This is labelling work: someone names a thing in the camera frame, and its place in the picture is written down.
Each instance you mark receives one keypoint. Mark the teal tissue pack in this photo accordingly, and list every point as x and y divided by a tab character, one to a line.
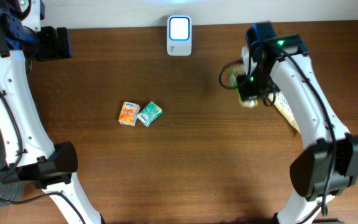
149	114

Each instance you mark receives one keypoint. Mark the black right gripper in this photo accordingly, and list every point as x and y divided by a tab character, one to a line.
245	90

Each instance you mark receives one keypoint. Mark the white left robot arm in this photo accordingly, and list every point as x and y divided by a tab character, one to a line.
31	157

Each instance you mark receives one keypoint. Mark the green yellow drink carton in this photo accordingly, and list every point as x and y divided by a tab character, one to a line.
245	103

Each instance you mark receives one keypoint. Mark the white barcode scanner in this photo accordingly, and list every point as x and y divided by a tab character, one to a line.
179	35

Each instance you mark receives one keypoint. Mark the orange tissue pack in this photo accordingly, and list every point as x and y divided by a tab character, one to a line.
128	113

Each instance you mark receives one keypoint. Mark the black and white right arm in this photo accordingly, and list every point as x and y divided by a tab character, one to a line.
328	164

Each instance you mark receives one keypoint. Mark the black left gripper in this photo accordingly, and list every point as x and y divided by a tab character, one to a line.
62	42

